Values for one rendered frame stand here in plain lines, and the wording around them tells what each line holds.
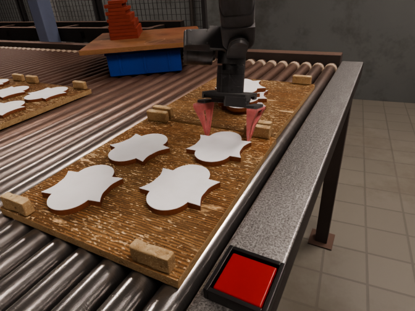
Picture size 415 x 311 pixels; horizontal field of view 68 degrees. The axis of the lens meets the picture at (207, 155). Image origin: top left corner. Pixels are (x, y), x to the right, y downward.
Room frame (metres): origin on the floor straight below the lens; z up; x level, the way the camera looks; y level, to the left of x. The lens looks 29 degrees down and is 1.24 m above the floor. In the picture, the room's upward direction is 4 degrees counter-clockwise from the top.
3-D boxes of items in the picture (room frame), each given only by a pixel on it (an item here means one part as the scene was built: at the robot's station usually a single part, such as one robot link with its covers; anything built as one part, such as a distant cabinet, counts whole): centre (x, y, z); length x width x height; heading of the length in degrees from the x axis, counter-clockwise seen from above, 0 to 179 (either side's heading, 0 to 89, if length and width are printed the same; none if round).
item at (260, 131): (0.62, -0.11, 0.95); 0.06 x 0.02 x 0.03; 61
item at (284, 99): (0.88, -0.10, 0.93); 0.41 x 0.35 x 0.02; 149
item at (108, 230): (0.51, 0.10, 0.93); 0.41 x 0.35 x 0.02; 151
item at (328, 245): (1.21, -0.58, 0.43); 0.12 x 0.12 x 0.85; 60
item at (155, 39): (1.52, 0.24, 1.03); 0.50 x 0.50 x 0.02; 5
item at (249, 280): (0.25, -0.04, 0.92); 0.06 x 0.06 x 0.01; 60
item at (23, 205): (0.41, 0.31, 0.95); 0.06 x 0.02 x 0.03; 61
